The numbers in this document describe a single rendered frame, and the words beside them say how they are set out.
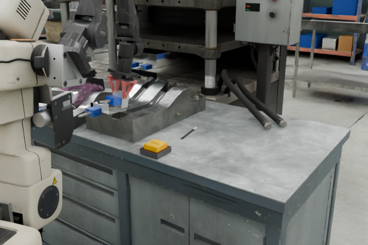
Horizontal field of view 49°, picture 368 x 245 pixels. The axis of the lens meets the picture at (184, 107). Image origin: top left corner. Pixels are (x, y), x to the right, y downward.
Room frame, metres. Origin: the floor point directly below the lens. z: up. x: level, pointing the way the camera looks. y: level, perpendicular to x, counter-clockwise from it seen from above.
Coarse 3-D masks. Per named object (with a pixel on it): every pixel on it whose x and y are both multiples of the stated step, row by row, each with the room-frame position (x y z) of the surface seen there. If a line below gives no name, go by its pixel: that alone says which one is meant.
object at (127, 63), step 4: (120, 56) 1.45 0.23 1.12; (120, 60) 1.43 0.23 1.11; (124, 60) 1.43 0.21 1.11; (128, 60) 1.43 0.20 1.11; (132, 60) 1.45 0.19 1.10; (120, 64) 1.43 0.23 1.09; (124, 64) 1.43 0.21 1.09; (128, 64) 1.43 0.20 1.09; (108, 68) 1.45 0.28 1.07; (112, 68) 1.46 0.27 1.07; (116, 68) 1.44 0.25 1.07; (120, 68) 1.43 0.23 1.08; (124, 68) 1.43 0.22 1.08; (128, 68) 1.44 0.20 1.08; (112, 72) 1.45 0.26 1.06; (116, 72) 1.43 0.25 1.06; (120, 72) 1.42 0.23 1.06; (124, 72) 1.43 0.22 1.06; (128, 72) 1.44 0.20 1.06; (132, 72) 1.46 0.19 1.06; (124, 76) 1.41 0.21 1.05; (128, 76) 1.40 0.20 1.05; (136, 76) 1.44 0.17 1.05
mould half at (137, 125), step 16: (144, 80) 1.82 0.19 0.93; (144, 96) 1.68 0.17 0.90; (176, 96) 1.62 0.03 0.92; (192, 96) 1.81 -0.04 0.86; (112, 112) 1.49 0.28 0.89; (128, 112) 1.49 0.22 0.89; (144, 112) 1.49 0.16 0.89; (160, 112) 1.53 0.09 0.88; (192, 112) 1.71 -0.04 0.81; (96, 128) 1.51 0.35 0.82; (112, 128) 1.45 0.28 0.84; (128, 128) 1.41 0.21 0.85; (144, 128) 1.44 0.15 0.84; (160, 128) 1.53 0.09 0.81
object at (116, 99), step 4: (116, 92) 1.45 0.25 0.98; (120, 92) 1.45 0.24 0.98; (108, 96) 1.42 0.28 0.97; (112, 96) 1.43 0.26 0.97; (116, 96) 1.44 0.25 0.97; (120, 96) 1.43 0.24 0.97; (128, 96) 1.45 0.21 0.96; (104, 100) 1.39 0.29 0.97; (108, 100) 1.40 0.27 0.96; (112, 100) 1.40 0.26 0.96; (116, 100) 1.41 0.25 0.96; (120, 100) 1.43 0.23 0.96; (124, 100) 1.44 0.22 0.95; (128, 100) 1.46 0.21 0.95; (112, 104) 1.40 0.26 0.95; (116, 104) 1.41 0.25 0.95; (120, 104) 1.43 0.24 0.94; (124, 104) 1.44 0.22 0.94
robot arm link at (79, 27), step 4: (76, 20) 1.17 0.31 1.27; (80, 20) 1.17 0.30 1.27; (84, 20) 1.18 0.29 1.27; (88, 20) 1.18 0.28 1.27; (72, 24) 1.16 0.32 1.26; (76, 24) 1.16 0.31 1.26; (80, 24) 1.16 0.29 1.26; (84, 24) 1.15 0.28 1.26; (88, 24) 1.15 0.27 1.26; (68, 28) 1.13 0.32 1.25; (72, 28) 1.13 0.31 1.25; (76, 28) 1.13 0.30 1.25; (80, 28) 1.13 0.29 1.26; (84, 28) 1.13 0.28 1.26; (64, 32) 1.12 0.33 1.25; (80, 32) 1.12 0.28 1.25; (84, 32) 1.13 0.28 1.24; (84, 36) 1.13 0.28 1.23; (92, 48) 1.17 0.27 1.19
